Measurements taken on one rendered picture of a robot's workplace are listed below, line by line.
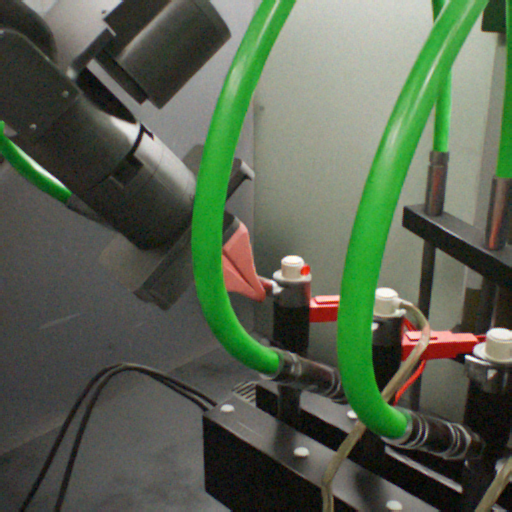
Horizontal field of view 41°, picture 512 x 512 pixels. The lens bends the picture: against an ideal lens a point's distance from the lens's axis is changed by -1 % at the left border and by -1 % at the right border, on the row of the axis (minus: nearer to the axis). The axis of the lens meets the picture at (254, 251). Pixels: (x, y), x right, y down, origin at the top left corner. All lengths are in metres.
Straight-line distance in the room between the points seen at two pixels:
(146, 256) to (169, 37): 0.13
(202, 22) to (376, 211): 0.16
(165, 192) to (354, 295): 0.16
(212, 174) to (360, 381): 0.11
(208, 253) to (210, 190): 0.03
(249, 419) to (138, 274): 0.19
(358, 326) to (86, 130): 0.18
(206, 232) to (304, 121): 0.54
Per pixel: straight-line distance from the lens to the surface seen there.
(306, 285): 0.49
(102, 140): 0.37
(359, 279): 0.26
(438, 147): 0.63
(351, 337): 0.27
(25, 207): 0.71
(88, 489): 0.74
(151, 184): 0.39
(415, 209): 0.66
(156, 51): 0.37
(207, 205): 0.30
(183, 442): 0.78
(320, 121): 0.82
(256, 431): 0.54
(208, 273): 0.31
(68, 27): 0.37
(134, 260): 0.42
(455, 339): 0.48
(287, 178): 0.87
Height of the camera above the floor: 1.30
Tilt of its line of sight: 22 degrees down
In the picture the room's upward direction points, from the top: straight up
